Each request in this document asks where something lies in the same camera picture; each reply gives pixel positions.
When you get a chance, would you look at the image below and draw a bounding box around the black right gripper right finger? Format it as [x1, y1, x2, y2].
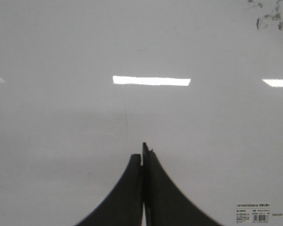
[142, 142, 220, 226]

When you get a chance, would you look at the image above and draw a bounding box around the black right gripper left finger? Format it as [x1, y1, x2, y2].
[77, 154, 143, 226]

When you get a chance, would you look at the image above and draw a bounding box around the white product label sticker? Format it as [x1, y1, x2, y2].
[235, 202, 283, 224]

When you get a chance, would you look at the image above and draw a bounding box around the white whiteboard with aluminium frame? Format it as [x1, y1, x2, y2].
[0, 0, 283, 226]

